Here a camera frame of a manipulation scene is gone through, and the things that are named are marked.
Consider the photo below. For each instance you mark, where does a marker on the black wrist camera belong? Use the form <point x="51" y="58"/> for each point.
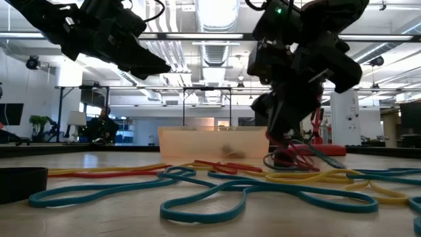
<point x="261" y="62"/>
<point x="128" y="23"/>

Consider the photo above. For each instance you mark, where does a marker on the red desk lamp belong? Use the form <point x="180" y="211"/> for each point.
<point x="332" y="149"/>

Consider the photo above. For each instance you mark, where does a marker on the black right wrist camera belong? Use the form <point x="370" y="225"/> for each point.
<point x="261" y="62"/>

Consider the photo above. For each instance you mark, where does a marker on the person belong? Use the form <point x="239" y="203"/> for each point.
<point x="102" y="130"/>

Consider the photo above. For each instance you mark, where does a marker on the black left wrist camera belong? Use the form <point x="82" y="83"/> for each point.
<point x="128" y="23"/>

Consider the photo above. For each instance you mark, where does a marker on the yellow rubber band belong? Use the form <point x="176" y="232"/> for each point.
<point x="312" y="177"/>
<point x="391" y="199"/>
<point x="98" y="168"/>

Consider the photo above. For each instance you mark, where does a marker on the wide black rubber band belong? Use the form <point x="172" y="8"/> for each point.
<point x="19" y="184"/>

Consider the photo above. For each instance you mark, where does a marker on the black monitor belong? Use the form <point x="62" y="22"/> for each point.
<point x="11" y="113"/>
<point x="411" y="115"/>

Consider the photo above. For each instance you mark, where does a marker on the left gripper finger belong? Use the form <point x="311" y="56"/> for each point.
<point x="144" y="64"/>

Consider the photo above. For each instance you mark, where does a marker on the black metal table frame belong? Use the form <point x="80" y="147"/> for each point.
<point x="207" y="88"/>
<point x="60" y="112"/>

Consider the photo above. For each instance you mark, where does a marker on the white shade table lamp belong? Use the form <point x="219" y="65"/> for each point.
<point x="76" y="118"/>

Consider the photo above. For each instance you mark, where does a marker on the black ceiling-hung device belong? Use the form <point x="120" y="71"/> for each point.
<point x="377" y="61"/>
<point x="33" y="62"/>

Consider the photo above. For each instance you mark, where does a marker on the orange translucent plastic bin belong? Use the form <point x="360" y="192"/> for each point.
<point x="184" y="141"/>

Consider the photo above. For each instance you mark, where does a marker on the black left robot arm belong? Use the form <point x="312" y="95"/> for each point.
<point x="39" y="16"/>

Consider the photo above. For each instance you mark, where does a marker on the black aluminium table frame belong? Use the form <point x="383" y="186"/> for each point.
<point x="82" y="149"/>

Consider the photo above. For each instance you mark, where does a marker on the dark red rubber band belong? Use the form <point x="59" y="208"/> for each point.
<point x="274" y="140"/>

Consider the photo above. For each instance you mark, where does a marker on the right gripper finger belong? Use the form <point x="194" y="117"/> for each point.
<point x="292" y="118"/>

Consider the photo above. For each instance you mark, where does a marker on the potted green plant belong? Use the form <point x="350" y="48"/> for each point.
<point x="37" y="121"/>

